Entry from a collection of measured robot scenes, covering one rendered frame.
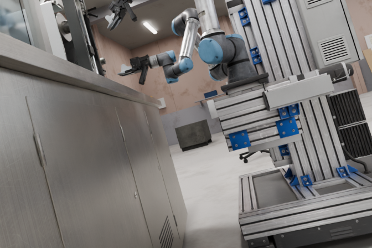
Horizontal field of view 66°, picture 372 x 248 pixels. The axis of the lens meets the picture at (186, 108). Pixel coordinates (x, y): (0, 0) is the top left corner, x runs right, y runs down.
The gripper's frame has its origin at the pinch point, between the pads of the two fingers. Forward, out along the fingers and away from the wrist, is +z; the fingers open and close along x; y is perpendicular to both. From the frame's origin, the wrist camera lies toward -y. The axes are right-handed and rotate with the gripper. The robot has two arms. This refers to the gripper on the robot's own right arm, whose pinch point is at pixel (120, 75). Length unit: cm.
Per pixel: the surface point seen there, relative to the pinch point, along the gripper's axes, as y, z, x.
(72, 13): 21, 2, 49
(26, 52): -21, -16, 125
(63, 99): -27, -13, 110
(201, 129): -65, -28, -571
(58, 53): 8.8, 15.9, 41.4
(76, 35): 11, 2, 49
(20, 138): -35, -13, 128
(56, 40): 15.3, 15.3, 41.4
